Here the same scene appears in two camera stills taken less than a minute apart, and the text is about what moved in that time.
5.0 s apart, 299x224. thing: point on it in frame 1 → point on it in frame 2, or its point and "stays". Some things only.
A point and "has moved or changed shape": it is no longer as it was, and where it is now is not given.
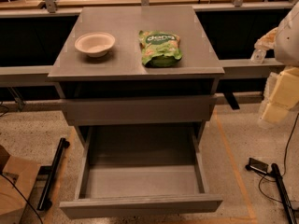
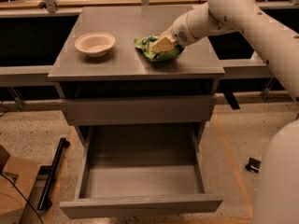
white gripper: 288,44 → 176,32
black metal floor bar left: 45,201 stays
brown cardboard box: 21,174 stays
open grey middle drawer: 143,170 stays
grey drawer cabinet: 137,85 stays
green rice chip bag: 160,49 has moved or changed shape
